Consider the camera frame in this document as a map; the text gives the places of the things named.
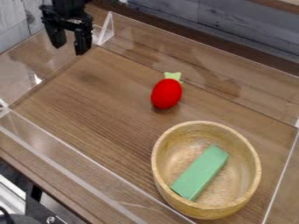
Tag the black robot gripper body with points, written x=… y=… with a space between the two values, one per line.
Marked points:
x=66 y=15

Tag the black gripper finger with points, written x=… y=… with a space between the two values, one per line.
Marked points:
x=57 y=33
x=83 y=41

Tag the red plush radish toy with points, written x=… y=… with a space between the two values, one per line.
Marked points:
x=167 y=91

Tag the oval wooden bowl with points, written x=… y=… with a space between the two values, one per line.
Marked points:
x=233 y=187

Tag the green rectangular block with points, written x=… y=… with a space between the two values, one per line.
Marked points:
x=199 y=173

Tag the clear acrylic corner bracket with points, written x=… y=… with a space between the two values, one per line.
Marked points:
x=105 y=32

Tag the clear acrylic enclosure walls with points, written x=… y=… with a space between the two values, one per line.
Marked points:
x=79 y=128

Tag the black metal table frame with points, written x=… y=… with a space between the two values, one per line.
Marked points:
x=35 y=209

